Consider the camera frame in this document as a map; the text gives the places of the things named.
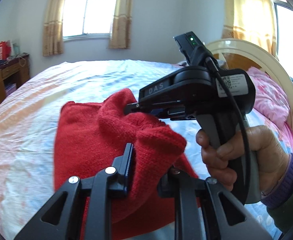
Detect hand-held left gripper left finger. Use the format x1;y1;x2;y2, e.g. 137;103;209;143
13;142;134;240

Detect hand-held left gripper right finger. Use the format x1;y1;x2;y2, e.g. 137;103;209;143
158;167;279;240

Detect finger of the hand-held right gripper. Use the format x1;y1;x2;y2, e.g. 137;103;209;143
123;101;165;118

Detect red knitted sweater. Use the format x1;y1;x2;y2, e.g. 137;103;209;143
53;88;204;240

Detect person's right forearm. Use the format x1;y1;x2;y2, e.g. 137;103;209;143
260;152;293;235

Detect person's right hand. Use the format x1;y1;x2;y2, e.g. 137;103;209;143
196;125;293;197

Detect pink blanket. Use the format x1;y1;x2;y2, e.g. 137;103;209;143
247;66;293;153

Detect cream wooden headboard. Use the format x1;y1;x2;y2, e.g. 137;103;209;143
205;38;293;133

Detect beige patterned curtain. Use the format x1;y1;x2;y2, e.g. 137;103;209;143
43;0;69;57
108;0;134;50

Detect yellow sunlit curtain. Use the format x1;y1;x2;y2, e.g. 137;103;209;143
222;0;281;58

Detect bright window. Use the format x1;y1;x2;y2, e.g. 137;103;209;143
61;0;118;38

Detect side window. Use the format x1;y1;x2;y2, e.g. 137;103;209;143
272;0;293;85

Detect purple books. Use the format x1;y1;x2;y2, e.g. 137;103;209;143
5;84;17;97

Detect red gift bag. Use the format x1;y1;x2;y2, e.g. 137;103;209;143
0;41;13;62

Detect black cable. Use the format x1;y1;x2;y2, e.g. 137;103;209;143
205;56;251;204

